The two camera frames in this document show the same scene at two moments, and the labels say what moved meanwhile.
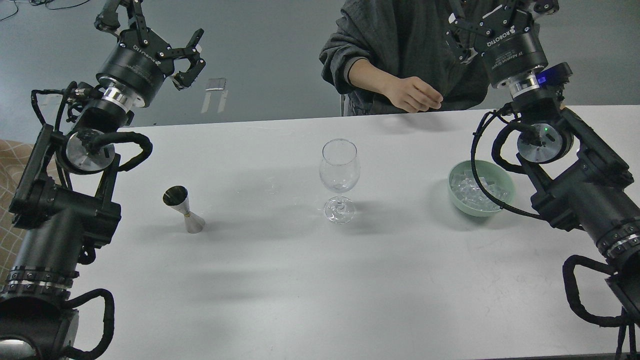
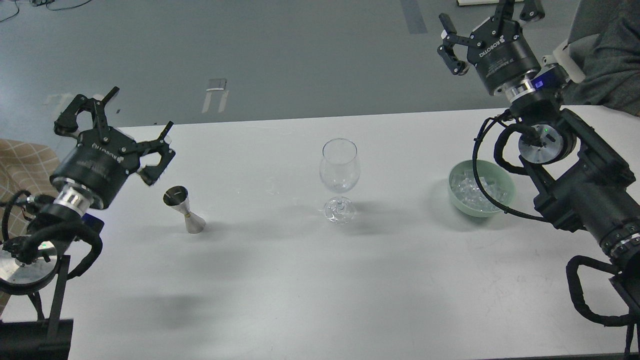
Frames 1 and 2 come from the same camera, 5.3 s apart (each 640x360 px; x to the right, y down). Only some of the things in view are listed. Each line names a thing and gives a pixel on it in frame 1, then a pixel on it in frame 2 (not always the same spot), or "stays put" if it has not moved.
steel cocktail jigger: x=177 y=197 stays put
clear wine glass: x=339 y=171 stays put
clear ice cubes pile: x=467 y=188 stays put
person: x=387 y=57 → x=605 y=45
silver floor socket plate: x=215 y=84 stays put
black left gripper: x=139 y=60 → x=102 y=167
